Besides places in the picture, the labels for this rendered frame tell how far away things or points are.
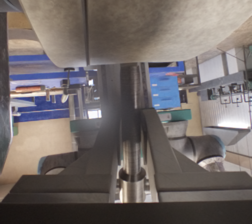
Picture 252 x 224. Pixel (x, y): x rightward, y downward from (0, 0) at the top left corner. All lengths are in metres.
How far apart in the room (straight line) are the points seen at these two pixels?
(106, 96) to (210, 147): 0.66
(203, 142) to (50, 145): 6.65
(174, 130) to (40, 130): 6.66
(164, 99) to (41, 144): 5.92
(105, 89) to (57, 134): 6.23
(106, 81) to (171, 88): 1.23
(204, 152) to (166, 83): 1.30
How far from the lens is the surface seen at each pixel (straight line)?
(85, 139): 0.94
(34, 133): 7.46
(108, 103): 1.13
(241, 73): 4.88
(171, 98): 2.23
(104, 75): 1.16
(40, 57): 1.97
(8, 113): 0.35
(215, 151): 1.10
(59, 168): 0.92
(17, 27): 2.32
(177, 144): 1.04
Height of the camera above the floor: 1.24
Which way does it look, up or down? 4 degrees down
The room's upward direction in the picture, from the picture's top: 174 degrees clockwise
